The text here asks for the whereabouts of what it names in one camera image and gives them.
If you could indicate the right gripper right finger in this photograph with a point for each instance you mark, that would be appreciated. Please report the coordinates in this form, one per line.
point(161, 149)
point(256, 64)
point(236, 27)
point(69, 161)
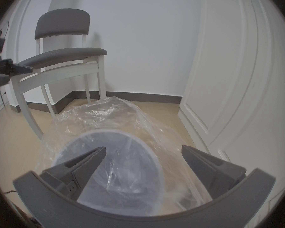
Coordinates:
point(204, 170)

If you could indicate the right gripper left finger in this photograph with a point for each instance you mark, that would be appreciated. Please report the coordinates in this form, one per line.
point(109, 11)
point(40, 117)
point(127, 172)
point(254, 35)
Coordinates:
point(85, 168)

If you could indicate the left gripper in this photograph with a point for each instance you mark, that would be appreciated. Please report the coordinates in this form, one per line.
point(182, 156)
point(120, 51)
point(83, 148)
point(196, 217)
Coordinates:
point(0, 64)

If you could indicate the clear plastic bag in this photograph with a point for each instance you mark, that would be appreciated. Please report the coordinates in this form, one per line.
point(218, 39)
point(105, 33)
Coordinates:
point(114, 113)

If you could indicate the white trash bin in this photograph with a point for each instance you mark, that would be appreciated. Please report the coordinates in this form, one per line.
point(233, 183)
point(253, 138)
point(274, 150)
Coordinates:
point(128, 155)

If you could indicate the grey white chair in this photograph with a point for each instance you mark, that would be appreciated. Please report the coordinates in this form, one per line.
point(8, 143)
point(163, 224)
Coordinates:
point(61, 24)

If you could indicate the white wardrobe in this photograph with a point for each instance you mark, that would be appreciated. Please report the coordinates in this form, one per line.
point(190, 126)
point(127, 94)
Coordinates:
point(228, 56)

